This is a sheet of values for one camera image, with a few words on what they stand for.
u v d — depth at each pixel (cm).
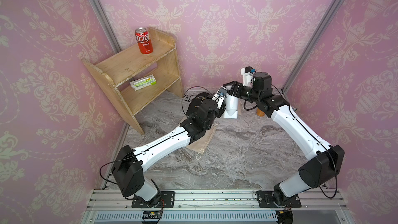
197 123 54
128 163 45
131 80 89
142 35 71
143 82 91
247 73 64
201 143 93
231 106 80
